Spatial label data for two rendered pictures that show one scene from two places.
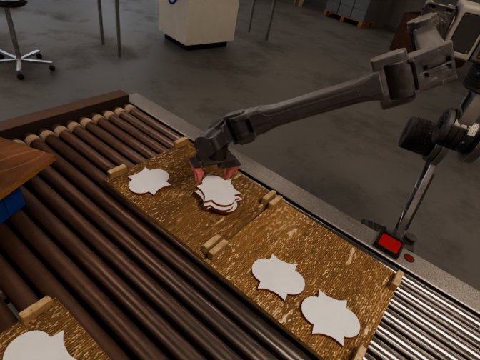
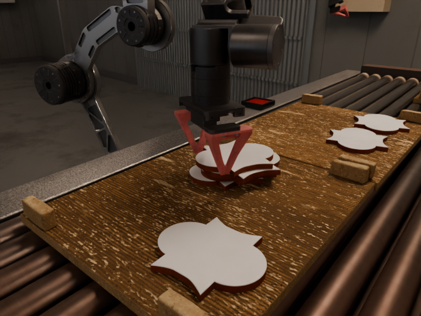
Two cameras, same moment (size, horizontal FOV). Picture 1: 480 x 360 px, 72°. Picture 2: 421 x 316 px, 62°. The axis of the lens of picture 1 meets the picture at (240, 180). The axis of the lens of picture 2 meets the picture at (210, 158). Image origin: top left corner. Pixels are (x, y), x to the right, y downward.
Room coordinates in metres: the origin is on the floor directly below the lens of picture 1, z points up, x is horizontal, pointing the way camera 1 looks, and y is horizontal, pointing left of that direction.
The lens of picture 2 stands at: (0.71, 0.59, 1.20)
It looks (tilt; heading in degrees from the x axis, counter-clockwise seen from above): 23 degrees down; 279
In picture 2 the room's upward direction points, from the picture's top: straight up
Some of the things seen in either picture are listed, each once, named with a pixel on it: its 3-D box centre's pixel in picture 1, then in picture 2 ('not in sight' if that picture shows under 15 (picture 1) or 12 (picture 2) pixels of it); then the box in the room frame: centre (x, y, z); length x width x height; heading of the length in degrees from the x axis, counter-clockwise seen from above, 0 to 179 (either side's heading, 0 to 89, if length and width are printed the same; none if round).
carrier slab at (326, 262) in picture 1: (306, 270); (326, 132); (0.57, -0.22, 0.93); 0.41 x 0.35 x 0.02; 59
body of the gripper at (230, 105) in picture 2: (217, 150); (210, 89); (0.79, 0.08, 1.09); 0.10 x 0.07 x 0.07; 125
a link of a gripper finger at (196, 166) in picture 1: (203, 171); (220, 142); (0.77, 0.11, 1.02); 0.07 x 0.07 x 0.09; 35
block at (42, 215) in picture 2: (181, 142); (39, 212); (1.00, 0.24, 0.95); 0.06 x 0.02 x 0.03; 149
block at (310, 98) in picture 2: (396, 280); (312, 98); (0.58, -0.46, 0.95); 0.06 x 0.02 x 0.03; 149
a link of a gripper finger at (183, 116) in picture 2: (224, 168); (200, 128); (0.81, 0.05, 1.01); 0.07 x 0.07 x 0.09; 35
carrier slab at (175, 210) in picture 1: (193, 190); (211, 201); (0.78, 0.14, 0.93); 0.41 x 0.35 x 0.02; 59
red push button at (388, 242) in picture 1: (388, 244); (257, 103); (0.74, -0.48, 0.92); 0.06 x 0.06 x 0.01; 60
